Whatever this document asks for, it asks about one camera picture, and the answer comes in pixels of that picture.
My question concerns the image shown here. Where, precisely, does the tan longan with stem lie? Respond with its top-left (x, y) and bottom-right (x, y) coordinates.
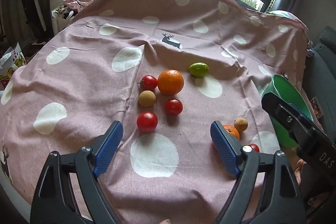
top-left (234, 118), bottom-right (249, 132)

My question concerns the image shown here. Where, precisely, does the red printed packet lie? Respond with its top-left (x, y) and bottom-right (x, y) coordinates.
top-left (310, 98), bottom-right (322, 119)

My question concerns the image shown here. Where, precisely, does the red tomato with stem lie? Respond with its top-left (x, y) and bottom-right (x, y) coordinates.
top-left (138, 75), bottom-right (158, 92)

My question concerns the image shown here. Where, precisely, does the person's right hand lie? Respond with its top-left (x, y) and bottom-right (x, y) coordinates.
top-left (294, 160), bottom-right (305, 185)

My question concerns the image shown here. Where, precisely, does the black flat object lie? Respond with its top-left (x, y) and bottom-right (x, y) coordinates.
top-left (21, 0), bottom-right (48, 33)

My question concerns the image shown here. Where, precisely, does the pink polka-dot blanket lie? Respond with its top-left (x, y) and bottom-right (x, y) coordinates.
top-left (0, 0), bottom-right (309, 224)

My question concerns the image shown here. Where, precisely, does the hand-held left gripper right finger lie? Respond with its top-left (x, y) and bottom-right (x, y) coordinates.
top-left (210, 120), bottom-right (307, 224)

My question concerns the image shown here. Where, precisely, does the dark grey sofa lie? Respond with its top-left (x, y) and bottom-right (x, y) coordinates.
top-left (302, 26), bottom-right (336, 119)

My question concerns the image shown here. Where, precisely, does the printed paper bag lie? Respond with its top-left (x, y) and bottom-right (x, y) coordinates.
top-left (0, 43), bottom-right (27, 90)

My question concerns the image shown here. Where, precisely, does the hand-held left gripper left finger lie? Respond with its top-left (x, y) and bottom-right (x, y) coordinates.
top-left (30, 120), bottom-right (124, 224)

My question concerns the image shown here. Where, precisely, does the patterned shopping bag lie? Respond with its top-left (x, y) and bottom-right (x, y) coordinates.
top-left (52, 5), bottom-right (76, 33)

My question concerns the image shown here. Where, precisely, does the green plastic bowl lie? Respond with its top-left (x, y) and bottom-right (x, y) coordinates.
top-left (261, 74), bottom-right (314, 148)

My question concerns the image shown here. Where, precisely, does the green oval fruit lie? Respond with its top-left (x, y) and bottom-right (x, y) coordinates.
top-left (189, 62), bottom-right (210, 79)

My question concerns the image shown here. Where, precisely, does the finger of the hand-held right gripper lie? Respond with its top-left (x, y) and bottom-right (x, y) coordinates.
top-left (262, 93), bottom-right (313, 144)
top-left (289, 103), bottom-right (314, 125)

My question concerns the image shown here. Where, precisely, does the large orange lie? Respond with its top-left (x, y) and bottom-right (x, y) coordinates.
top-left (157, 69), bottom-right (184, 96)

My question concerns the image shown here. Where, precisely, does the pink crumpled cloth pile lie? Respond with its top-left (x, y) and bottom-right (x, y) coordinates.
top-left (62, 0), bottom-right (93, 12)

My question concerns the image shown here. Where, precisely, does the small tangerine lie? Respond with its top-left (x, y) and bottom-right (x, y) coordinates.
top-left (222, 124), bottom-right (240, 140)

